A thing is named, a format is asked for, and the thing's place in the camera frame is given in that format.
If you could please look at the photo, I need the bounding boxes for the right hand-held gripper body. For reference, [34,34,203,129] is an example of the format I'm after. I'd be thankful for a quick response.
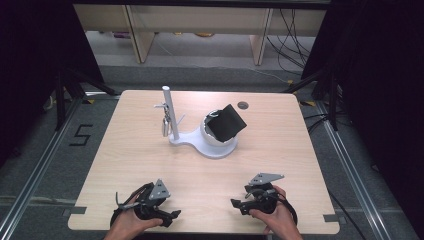
[240,172,286,216]

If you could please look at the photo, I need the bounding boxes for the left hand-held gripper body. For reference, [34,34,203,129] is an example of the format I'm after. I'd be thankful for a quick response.
[134,178,172,224]

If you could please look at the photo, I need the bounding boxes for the white hook stand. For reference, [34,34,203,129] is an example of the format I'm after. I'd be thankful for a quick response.
[153,85,240,160]

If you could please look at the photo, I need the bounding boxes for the white round bowl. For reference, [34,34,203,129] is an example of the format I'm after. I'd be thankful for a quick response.
[199,109,240,147]

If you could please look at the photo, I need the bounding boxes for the silver car key with keyring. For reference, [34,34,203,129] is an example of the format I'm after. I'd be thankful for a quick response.
[158,102,172,138]

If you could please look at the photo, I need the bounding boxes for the black wallet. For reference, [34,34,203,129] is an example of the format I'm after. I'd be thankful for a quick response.
[206,103,248,144]

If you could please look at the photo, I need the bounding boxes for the person's right hand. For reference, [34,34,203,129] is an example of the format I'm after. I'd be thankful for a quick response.
[248,184,298,236]

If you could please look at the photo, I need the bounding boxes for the person's left hand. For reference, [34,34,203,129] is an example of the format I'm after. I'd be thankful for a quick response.
[105,195,165,238]

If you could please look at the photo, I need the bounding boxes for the black metal stand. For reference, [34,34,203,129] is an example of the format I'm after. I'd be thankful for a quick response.
[54,65,122,132]
[282,68,340,132]

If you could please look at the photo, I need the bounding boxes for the black curtain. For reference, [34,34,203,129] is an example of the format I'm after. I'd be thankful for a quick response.
[300,0,424,239]
[0,0,105,168]

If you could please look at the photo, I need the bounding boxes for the light wooden desk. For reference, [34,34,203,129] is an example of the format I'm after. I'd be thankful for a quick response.
[73,3,328,66]

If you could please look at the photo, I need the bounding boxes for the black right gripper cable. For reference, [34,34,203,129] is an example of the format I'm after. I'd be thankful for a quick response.
[275,191,299,225]

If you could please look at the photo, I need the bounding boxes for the black floor cable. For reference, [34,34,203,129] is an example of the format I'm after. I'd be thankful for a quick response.
[327,189,368,240]

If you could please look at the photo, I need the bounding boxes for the aluminium floor rail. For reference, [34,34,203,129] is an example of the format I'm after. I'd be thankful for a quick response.
[0,97,84,240]
[314,100,390,240]

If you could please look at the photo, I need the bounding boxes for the white floor cable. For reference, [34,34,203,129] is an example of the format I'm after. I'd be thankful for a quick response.
[246,67,292,84]

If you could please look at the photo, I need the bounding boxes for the bundle of black cables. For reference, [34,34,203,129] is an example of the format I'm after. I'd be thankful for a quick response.
[265,8,317,77]

